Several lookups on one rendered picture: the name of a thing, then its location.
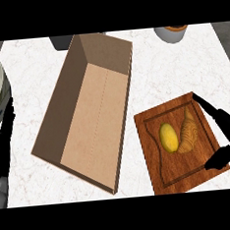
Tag brown wooden cutting board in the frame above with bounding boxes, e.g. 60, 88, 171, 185
132, 88, 230, 198

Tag golden brown croissant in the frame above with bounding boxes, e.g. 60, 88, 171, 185
173, 105, 201, 155

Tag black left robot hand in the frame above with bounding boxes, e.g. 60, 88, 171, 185
0, 95, 22, 180

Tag brown cardboard box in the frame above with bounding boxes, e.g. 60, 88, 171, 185
21, 29, 146, 202

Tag yellow oval fruit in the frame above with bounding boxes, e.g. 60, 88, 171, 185
158, 122, 181, 155

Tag grey cup with orange rim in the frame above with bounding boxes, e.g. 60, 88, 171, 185
153, 25, 191, 46

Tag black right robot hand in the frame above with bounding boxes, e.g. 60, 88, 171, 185
191, 89, 230, 187

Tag dark grey container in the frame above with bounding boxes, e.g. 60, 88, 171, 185
49, 34, 76, 52

